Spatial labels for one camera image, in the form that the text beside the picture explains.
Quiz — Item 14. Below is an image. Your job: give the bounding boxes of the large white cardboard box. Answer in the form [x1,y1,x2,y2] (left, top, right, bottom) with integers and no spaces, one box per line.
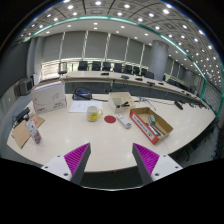
[31,79,68,116]

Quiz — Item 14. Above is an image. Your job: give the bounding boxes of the flat round red coaster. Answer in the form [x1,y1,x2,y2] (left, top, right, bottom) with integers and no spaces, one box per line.
[103,115,117,124]

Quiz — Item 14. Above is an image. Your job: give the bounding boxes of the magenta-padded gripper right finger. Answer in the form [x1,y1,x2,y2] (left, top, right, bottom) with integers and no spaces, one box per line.
[131,142,184,186]

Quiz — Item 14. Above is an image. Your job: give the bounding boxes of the dark pens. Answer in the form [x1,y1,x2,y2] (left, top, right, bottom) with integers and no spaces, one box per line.
[146,122,163,137]

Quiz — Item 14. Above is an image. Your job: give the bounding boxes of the black stapler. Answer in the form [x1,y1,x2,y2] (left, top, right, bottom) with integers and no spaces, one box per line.
[116,101,131,109]

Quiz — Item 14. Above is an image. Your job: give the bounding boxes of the black desk phone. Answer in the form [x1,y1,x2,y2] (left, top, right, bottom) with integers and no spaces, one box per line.
[72,87,93,101]

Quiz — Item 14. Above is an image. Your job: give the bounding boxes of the grey CRT monitor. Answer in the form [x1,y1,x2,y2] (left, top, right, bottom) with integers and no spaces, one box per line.
[18,78,34,97]

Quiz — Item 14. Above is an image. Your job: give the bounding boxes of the small open white box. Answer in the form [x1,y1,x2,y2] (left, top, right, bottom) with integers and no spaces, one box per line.
[107,91,137,114]

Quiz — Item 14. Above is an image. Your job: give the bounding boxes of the clear black-capped water bottle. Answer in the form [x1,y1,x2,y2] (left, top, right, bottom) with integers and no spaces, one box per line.
[25,114,43,145]

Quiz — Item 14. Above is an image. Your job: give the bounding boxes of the black power strip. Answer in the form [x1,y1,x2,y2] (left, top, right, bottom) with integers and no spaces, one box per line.
[12,107,31,128]

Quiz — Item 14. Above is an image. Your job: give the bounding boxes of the open brown box, red side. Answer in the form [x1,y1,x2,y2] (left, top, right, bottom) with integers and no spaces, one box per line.
[129,106,174,145]

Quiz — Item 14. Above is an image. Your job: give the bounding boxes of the row of black office chairs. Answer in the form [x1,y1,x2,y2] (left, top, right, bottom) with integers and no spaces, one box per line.
[57,60,201,96]

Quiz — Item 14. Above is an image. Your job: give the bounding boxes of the white mug with yellow print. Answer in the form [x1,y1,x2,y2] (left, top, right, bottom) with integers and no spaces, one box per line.
[86,105,104,123]

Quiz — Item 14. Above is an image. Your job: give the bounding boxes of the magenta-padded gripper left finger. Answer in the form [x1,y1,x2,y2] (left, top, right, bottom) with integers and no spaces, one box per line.
[41,142,92,186]

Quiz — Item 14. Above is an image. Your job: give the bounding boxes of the white remote control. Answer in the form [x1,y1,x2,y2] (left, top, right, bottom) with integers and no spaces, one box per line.
[115,113,133,130]

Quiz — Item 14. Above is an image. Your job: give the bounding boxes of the flat brown cardboard sheet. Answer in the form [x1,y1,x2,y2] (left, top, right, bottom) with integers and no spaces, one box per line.
[10,114,46,149]

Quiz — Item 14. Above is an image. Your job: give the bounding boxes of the black desk microphones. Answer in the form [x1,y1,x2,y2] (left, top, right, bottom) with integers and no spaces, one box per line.
[99,70,168,87]

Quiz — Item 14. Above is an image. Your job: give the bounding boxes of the grey board eraser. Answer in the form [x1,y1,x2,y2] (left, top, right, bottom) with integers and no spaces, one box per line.
[148,114,158,126]

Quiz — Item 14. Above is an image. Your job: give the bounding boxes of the black phone cable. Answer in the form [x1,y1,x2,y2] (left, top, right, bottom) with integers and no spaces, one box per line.
[91,97,110,103]

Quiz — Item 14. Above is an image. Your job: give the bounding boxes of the recessed ceiling lights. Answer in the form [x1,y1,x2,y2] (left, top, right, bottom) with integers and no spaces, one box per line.
[19,0,222,84]

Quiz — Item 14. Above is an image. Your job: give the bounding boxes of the black desk microphone unit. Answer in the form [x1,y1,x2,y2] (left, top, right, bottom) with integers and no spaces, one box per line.
[173,100,185,111]

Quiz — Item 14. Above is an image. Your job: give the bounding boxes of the white printed paper sheet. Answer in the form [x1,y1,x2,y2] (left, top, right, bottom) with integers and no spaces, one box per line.
[68,100,104,114]

